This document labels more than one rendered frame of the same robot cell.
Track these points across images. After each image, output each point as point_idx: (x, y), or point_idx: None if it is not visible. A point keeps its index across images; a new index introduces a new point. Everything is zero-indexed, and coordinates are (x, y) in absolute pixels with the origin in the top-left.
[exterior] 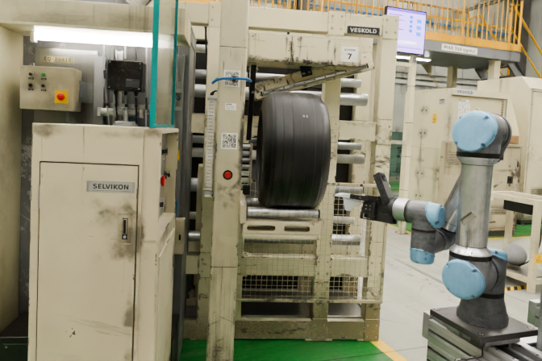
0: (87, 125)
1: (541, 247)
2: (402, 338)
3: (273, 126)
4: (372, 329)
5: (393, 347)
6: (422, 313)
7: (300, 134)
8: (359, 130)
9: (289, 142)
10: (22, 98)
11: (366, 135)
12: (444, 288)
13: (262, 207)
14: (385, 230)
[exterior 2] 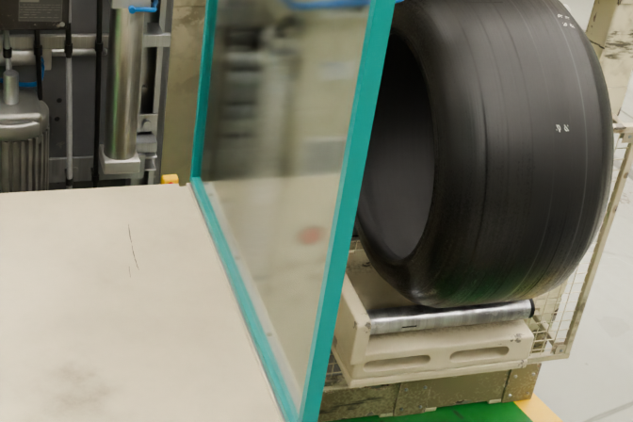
0: (88, 419)
1: None
2: (576, 383)
3: (478, 164)
4: (522, 381)
5: (563, 417)
6: (597, 284)
7: (547, 186)
8: None
9: (518, 209)
10: None
11: None
12: (625, 187)
13: (400, 311)
14: (610, 222)
